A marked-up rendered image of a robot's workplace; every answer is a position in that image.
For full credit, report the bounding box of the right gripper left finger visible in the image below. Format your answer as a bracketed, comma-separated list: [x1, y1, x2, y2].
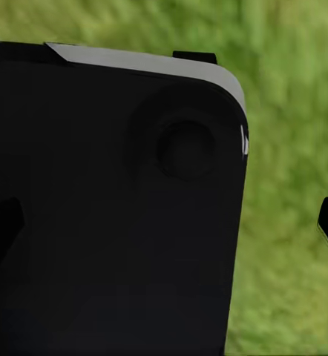
[0, 197, 24, 264]

